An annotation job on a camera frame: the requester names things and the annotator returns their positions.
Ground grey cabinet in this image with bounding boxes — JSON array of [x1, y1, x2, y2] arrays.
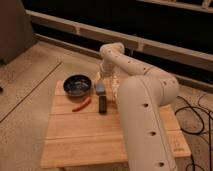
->
[[0, 0, 36, 64]]

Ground orange carrot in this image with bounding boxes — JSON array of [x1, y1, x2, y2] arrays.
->
[[72, 97, 91, 112]]

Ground black floor cables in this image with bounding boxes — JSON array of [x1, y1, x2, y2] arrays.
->
[[174, 93, 213, 171]]

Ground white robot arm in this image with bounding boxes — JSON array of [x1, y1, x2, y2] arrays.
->
[[100, 43, 179, 171]]

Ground dark metal bowl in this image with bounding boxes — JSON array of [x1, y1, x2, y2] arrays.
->
[[63, 74, 92, 97]]

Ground white wooden rail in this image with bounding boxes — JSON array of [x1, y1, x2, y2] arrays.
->
[[26, 10, 213, 72]]

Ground black rectangular block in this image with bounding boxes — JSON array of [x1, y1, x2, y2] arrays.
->
[[99, 95, 107, 114]]

